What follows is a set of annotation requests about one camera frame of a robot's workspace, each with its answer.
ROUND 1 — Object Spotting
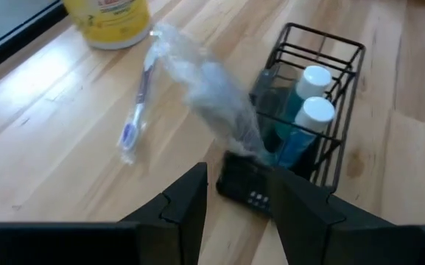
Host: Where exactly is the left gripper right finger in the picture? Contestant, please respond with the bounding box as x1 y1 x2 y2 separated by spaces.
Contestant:
270 168 396 265

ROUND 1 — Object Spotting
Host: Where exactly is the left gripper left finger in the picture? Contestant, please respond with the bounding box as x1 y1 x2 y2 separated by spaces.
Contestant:
122 163 209 265

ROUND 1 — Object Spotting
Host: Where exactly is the black wire caddy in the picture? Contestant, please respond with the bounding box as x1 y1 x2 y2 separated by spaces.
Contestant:
215 21 367 216

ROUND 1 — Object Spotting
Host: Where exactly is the blue mouthwash bottle white cap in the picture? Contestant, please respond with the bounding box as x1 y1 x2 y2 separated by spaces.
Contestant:
276 96 337 170
275 65 334 139

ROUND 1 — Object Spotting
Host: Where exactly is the black aluminium table frame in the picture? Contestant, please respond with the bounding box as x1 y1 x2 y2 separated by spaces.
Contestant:
0 1 69 80

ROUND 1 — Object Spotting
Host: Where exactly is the yellow white disinfecting wipes canister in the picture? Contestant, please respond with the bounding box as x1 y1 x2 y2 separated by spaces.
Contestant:
63 0 152 51

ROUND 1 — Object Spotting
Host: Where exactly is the translucent grey caddy cup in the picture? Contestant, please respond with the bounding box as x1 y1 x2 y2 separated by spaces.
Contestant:
250 68 298 148

